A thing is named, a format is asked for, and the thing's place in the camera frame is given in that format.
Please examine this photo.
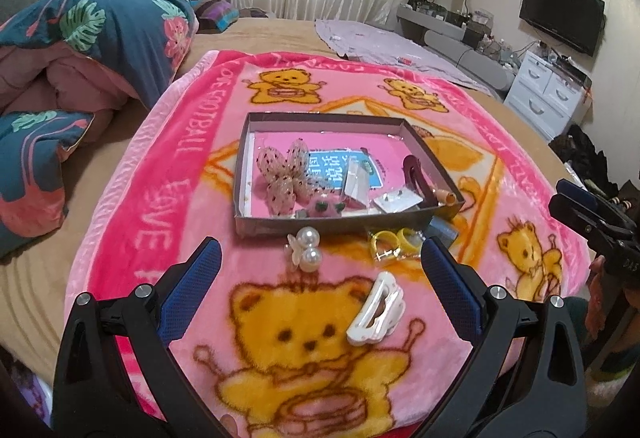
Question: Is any sheer dotted bow hair clip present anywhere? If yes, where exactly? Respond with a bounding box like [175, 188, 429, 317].
[255, 139, 326, 219]

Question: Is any blue floral quilt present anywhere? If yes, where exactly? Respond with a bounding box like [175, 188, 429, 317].
[0, 0, 198, 251]

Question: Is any white drawer cabinet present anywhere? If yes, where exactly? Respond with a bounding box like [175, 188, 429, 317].
[505, 53, 593, 141]

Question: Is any brown cardboard box tray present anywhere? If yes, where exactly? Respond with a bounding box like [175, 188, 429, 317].
[232, 112, 466, 239]

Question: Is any clutter of electronics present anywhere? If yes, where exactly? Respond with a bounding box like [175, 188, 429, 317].
[407, 0, 516, 64]

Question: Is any white claw hair clip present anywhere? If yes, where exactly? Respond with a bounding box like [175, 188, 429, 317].
[346, 272, 405, 346]

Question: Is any dark clothes pile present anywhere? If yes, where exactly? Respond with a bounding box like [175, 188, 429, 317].
[550, 124, 631, 199]

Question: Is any maroon oval hair clip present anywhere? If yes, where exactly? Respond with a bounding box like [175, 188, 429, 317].
[402, 155, 441, 209]

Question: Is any lavender cloth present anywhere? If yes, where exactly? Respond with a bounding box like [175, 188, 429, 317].
[315, 18, 496, 94]

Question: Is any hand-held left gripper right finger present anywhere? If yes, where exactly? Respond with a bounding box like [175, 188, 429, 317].
[415, 236, 587, 438]

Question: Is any pink bear print blanket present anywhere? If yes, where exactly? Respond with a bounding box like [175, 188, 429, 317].
[65, 49, 591, 438]

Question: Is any purple striped pillow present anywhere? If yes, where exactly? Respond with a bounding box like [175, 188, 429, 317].
[195, 0, 241, 34]

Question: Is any black wall television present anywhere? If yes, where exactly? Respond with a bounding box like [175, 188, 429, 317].
[519, 0, 606, 57]

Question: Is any pearl hair clip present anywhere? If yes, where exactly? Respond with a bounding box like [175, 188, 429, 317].
[284, 227, 325, 273]

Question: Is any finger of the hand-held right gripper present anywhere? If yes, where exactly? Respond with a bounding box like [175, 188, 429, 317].
[556, 180, 631, 224]
[549, 195, 631, 244]

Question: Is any pink book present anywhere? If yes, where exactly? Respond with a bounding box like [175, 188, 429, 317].
[240, 130, 426, 219]

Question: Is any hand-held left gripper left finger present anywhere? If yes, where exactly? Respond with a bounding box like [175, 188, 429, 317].
[52, 237, 223, 438]

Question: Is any pink fuzzy hair clip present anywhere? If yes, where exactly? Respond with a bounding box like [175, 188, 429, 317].
[305, 195, 348, 219]

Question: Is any white earring card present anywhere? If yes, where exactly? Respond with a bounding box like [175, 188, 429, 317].
[374, 190, 421, 214]

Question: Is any clear plastic packet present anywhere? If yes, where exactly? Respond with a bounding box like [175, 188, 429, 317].
[342, 155, 373, 204]

